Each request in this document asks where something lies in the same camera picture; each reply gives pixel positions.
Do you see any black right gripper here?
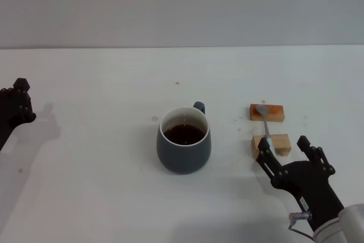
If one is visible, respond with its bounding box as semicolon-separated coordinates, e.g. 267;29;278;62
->
257;135;345;231

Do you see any orange-stained wooden block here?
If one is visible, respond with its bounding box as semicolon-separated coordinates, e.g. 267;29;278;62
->
249;104;285;123

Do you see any dark grey ceramic coffee cup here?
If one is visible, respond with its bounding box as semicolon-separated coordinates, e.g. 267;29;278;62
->
155;101;212;175

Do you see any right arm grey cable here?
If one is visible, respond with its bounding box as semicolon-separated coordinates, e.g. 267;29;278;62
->
288;211;317;238

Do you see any light wooden arch block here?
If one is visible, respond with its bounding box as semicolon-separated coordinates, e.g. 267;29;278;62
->
251;133;292;159

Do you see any blue-handled metal spoon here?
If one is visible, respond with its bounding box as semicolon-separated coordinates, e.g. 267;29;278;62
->
255;105;276;155

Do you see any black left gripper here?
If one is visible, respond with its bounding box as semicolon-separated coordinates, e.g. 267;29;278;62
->
0;77;37;153

